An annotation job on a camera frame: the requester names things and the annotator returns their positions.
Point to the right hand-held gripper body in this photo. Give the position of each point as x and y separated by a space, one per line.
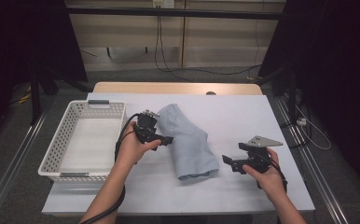
259 141

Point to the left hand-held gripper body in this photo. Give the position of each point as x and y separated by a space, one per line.
146 123

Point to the light blue knit sweater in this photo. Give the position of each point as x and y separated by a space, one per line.
187 143

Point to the white perforated plastic basket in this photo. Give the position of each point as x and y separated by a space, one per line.
88 140

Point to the person's left hand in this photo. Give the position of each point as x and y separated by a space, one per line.
130 149

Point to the person's right hand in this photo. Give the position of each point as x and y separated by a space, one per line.
271 183

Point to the wooden table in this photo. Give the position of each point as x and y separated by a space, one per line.
168 88

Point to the white plug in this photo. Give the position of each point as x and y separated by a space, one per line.
301 122

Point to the black metal stand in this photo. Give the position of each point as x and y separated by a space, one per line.
35 102
292 99

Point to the dark round table grommet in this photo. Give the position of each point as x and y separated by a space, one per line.
210 93

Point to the wooden stick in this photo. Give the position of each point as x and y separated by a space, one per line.
89 53

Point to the dark curtain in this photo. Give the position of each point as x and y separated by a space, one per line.
19 37
339 62

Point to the black horizontal bar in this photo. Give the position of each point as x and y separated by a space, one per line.
200 13

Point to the metal floor rail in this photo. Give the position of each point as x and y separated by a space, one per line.
318 177
18 161

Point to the white wall socket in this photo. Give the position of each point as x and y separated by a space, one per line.
163 3

